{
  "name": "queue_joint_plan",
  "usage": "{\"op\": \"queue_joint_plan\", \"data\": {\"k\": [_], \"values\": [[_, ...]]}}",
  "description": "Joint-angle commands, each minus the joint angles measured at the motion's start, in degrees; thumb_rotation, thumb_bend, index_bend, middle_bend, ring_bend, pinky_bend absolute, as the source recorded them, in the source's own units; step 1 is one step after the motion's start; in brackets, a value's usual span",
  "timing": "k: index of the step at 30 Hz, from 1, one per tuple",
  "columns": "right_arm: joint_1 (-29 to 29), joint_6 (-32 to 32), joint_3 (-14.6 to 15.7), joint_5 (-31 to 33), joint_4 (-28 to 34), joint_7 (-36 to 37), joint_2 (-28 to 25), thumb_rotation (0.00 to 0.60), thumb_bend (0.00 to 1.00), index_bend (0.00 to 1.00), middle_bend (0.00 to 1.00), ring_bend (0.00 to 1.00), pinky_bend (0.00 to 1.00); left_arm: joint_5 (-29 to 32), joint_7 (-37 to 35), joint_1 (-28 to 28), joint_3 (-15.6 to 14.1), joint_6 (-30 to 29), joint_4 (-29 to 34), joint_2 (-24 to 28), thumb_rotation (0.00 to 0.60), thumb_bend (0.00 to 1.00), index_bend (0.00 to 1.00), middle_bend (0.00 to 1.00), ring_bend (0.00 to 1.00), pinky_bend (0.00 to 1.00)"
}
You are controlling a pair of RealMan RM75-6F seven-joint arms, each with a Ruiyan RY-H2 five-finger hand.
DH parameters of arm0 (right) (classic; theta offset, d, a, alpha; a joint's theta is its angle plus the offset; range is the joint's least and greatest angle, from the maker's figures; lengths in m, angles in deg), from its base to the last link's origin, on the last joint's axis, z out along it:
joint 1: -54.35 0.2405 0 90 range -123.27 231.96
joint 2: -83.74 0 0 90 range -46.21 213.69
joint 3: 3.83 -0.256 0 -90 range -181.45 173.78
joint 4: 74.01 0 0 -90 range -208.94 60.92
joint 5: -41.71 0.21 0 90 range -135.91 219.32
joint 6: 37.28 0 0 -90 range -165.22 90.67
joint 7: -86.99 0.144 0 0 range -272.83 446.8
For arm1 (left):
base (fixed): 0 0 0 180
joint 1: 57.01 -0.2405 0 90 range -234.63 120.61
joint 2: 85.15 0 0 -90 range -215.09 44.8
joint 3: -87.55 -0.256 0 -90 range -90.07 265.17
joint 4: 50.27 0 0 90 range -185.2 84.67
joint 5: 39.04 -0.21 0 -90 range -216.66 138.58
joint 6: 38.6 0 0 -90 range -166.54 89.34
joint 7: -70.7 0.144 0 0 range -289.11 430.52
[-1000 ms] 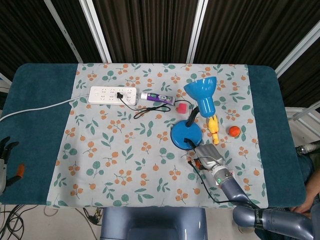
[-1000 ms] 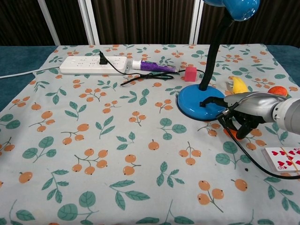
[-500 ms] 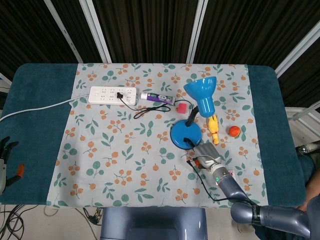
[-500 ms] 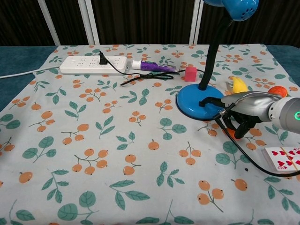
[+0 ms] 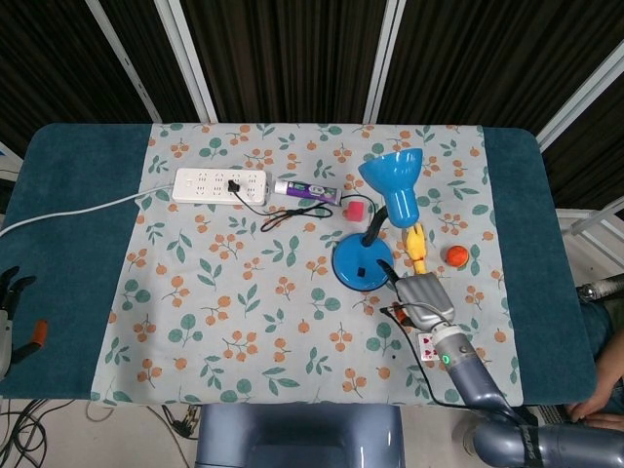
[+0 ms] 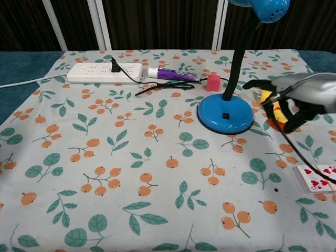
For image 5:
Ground person's hand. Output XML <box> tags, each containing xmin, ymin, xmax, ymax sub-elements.
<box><xmin>566</xmin><ymin>399</ymin><xmax>624</xmax><ymax>426</ymax></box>

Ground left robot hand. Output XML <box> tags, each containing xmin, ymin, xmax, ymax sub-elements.
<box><xmin>0</xmin><ymin>265</ymin><xmax>50</xmax><ymax>381</ymax></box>

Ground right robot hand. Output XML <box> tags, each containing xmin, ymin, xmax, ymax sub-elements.
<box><xmin>377</xmin><ymin>258</ymin><xmax>457</xmax><ymax>334</ymax></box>

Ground blue desk lamp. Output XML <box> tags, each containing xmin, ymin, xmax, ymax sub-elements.
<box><xmin>332</xmin><ymin>149</ymin><xmax>424</xmax><ymax>293</ymax></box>

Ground person's forearm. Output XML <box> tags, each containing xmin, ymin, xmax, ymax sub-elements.
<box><xmin>579</xmin><ymin>334</ymin><xmax>624</xmax><ymax>415</ymax></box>

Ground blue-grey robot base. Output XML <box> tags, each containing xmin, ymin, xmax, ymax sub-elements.
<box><xmin>194</xmin><ymin>404</ymin><xmax>407</xmax><ymax>468</ymax></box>

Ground black keyboard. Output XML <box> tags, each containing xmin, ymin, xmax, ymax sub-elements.
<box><xmin>534</xmin><ymin>407</ymin><xmax>570</xmax><ymax>426</ymax></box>

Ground hearts playing card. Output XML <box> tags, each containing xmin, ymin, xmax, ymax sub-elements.
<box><xmin>417</xmin><ymin>332</ymin><xmax>441</xmax><ymax>363</ymax></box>

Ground yellow rubber chicken toy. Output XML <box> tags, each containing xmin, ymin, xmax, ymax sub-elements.
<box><xmin>402</xmin><ymin>224</ymin><xmax>431</xmax><ymax>280</ymax></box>

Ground red cube block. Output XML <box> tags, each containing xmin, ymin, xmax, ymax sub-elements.
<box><xmin>343</xmin><ymin>197</ymin><xmax>368</xmax><ymax>223</ymax></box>

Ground person's light shoe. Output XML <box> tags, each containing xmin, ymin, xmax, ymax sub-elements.
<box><xmin>455</xmin><ymin>419</ymin><xmax>488</xmax><ymax>452</ymax></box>

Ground silver flexible pipe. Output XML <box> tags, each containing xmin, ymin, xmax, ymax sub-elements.
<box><xmin>576</xmin><ymin>274</ymin><xmax>624</xmax><ymax>303</ymax></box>

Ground purple toothpaste tube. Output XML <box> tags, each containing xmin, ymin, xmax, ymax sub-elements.
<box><xmin>274</xmin><ymin>178</ymin><xmax>342</xmax><ymax>206</ymax></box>

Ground teal table cover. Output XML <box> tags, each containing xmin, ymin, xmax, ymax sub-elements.
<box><xmin>0</xmin><ymin>121</ymin><xmax>599</xmax><ymax>406</ymax></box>

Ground floral tablecloth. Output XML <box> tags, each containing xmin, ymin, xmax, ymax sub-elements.
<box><xmin>90</xmin><ymin>121</ymin><xmax>526</xmax><ymax>409</ymax></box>

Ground white power strip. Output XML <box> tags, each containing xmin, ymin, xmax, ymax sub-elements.
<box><xmin>172</xmin><ymin>168</ymin><xmax>272</xmax><ymax>206</ymax></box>

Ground black pleated curtain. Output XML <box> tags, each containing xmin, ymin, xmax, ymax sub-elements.
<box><xmin>0</xmin><ymin>0</ymin><xmax>624</xmax><ymax>211</ymax></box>

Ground robot hand cable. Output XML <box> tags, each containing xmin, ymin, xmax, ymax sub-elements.
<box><xmin>379</xmin><ymin>302</ymin><xmax>493</xmax><ymax>409</ymax></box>

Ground black floor cable tangle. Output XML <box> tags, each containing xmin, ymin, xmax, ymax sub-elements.
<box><xmin>0</xmin><ymin>398</ymin><xmax>74</xmax><ymax>468</ymax></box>

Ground white metal rail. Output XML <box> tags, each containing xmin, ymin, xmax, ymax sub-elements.
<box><xmin>555</xmin><ymin>199</ymin><xmax>624</xmax><ymax>250</ymax></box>

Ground black floor plug with cable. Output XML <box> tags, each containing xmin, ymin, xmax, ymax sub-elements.
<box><xmin>160</xmin><ymin>405</ymin><xmax>202</xmax><ymax>441</ymax></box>

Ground white power strip cable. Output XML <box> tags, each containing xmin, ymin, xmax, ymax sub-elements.
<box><xmin>0</xmin><ymin>185</ymin><xmax>176</xmax><ymax>239</ymax></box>

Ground black power plug and cable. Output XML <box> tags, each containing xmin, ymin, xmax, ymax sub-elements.
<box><xmin>226</xmin><ymin>178</ymin><xmax>384</xmax><ymax>234</ymax></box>

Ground thin aluminium frame post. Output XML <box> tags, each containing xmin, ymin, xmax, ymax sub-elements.
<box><xmin>85</xmin><ymin>0</ymin><xmax>163</xmax><ymax>124</ymax></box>

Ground wide aluminium frame post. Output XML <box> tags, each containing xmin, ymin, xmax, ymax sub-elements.
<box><xmin>154</xmin><ymin>0</ymin><xmax>219</xmax><ymax>124</ymax></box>

